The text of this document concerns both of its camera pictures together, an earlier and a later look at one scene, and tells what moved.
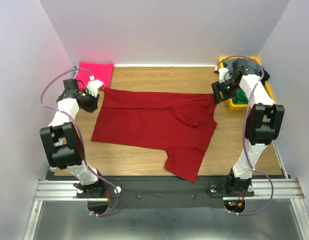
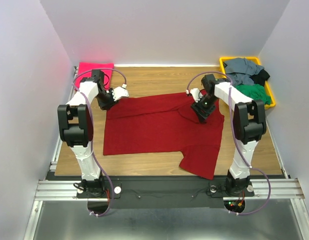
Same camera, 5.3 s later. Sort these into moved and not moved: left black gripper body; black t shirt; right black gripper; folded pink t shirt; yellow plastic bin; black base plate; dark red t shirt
Moved: left black gripper body; dark red t shirt; right black gripper
Not moved: black base plate; black t shirt; folded pink t shirt; yellow plastic bin
